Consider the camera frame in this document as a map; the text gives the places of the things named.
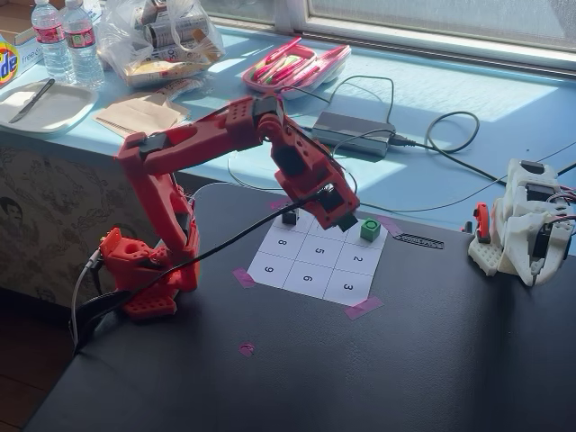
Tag patterned beige cloth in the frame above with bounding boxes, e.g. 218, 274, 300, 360
0, 142, 190, 311

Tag pink pen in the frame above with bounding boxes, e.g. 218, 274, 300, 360
265, 36, 302, 64

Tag black adapter mains cable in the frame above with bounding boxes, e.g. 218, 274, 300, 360
278, 75, 396, 159

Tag white window frame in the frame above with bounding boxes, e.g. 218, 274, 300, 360
197, 0, 576, 80

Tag red wrist camera mount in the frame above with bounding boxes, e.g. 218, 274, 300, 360
310, 182, 361, 230

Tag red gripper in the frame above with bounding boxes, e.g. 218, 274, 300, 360
274, 166, 356, 217

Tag brown paper napkins stack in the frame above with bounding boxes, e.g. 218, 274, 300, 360
92, 92, 190, 140

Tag grey power adapter brick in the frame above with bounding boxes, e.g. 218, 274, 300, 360
310, 111, 397, 158

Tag pink pencil case lid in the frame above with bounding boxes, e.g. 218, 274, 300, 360
278, 44, 352, 101

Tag pink pencil case tray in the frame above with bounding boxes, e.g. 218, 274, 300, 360
241, 42, 319, 95

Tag white plate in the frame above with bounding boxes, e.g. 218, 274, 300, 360
0, 79, 99, 135

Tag black robot camera cable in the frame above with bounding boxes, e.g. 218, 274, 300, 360
74, 188, 329, 355

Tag orange Tide detergent box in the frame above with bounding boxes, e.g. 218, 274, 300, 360
0, 38, 22, 89

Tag thin long black cable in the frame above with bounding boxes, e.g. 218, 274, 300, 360
357, 142, 576, 213

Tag black plastic knife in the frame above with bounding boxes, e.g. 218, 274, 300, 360
8, 78, 56, 124

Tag clear water bottle red label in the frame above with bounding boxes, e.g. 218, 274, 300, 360
60, 0, 105, 89
31, 0, 76, 85

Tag white robot power cable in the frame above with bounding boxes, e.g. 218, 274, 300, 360
70, 250, 101, 346

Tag black adapter output cable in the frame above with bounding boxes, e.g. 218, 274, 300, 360
390, 111, 509, 182

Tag white numbered grid sheet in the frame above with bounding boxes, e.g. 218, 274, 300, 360
247, 209, 389, 305

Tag coloured servo wires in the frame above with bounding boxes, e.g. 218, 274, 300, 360
555, 188, 576, 226

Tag white charging cable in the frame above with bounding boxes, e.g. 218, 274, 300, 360
226, 150, 280, 193

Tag black table clamp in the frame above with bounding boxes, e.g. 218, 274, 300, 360
72, 290, 131, 353

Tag clear plastic bag with groceries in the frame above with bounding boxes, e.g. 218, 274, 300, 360
96, 0, 226, 89

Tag small printed sachet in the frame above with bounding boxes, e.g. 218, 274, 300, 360
155, 76, 206, 99

